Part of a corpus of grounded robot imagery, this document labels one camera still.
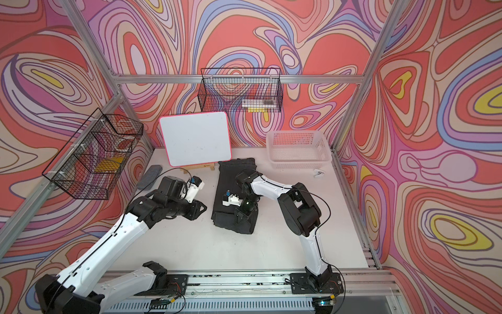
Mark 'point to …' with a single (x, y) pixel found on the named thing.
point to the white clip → (318, 173)
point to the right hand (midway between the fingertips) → (241, 225)
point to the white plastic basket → (298, 149)
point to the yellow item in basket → (110, 165)
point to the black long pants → (224, 217)
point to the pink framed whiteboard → (196, 139)
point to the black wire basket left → (91, 161)
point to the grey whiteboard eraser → (150, 177)
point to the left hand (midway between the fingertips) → (204, 206)
